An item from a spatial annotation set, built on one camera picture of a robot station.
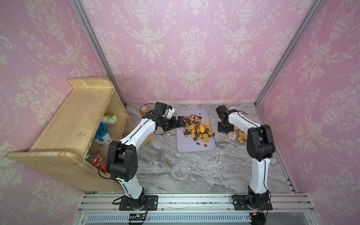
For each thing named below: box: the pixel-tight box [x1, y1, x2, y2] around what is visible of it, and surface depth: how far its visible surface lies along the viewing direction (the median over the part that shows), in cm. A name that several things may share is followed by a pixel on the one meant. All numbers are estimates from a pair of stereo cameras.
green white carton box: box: [101, 113, 118, 125], surface depth 81 cm
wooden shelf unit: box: [6, 78, 135, 192], surface depth 62 cm
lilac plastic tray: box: [175, 109, 217, 153], surface depth 102 cm
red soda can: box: [84, 153, 107, 173], surface depth 58 cm
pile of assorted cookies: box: [181, 114, 216, 143], surface depth 103 cm
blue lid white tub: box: [93, 122, 113, 146], surface depth 68 cm
